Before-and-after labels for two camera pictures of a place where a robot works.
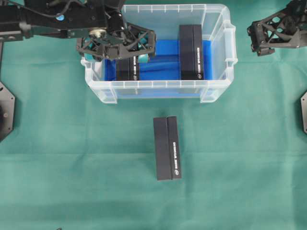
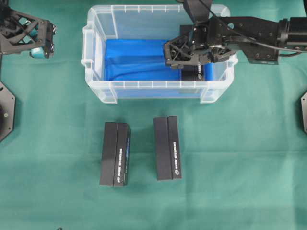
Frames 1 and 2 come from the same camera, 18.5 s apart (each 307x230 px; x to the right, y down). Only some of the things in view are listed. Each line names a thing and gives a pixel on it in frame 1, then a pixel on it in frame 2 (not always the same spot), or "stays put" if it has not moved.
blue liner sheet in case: [160, 78] stays put
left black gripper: [119, 40] to [20, 32]
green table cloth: [73, 163] stays put
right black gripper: [287, 29] to [200, 47]
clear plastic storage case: [195, 47] stays put
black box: [167, 148] stays put
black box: [126, 69] to [115, 160]
